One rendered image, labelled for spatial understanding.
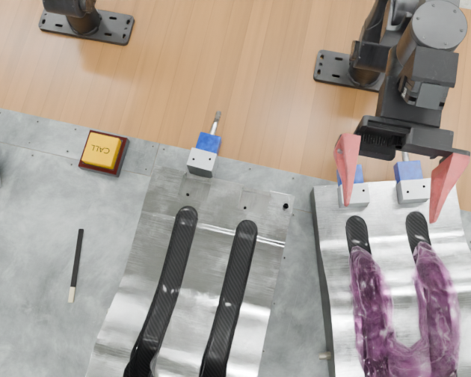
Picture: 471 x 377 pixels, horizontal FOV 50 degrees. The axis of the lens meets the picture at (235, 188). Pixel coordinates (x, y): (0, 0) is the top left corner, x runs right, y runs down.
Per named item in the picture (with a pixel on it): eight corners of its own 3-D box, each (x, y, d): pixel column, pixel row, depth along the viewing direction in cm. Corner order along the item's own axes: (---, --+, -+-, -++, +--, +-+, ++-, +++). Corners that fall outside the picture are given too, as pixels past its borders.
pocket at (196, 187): (187, 176, 96) (184, 170, 92) (214, 182, 95) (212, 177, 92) (180, 200, 95) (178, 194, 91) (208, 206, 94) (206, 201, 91)
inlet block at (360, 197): (329, 144, 99) (333, 135, 94) (355, 143, 99) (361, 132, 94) (337, 210, 96) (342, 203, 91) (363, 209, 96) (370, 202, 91)
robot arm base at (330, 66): (421, 80, 97) (425, 48, 99) (317, 61, 98) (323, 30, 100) (408, 98, 105) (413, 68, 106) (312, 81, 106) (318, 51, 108)
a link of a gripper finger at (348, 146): (398, 208, 54) (410, 126, 57) (332, 194, 55) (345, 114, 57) (382, 220, 61) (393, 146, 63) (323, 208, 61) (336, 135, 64)
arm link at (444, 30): (483, 57, 51) (494, -44, 54) (398, 42, 52) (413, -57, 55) (441, 103, 63) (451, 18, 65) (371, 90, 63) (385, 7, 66)
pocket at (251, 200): (243, 189, 95) (242, 184, 91) (271, 195, 94) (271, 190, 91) (237, 212, 94) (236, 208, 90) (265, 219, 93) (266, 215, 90)
